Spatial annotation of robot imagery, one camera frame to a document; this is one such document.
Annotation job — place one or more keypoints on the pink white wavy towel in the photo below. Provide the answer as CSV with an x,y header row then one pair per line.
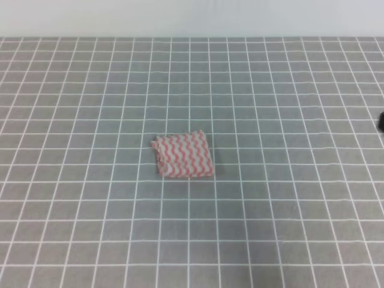
x,y
183,155

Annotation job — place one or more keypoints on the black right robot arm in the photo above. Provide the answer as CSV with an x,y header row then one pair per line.
x,y
380,123

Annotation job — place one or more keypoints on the grey grid tablecloth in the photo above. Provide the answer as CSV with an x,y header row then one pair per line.
x,y
296,199

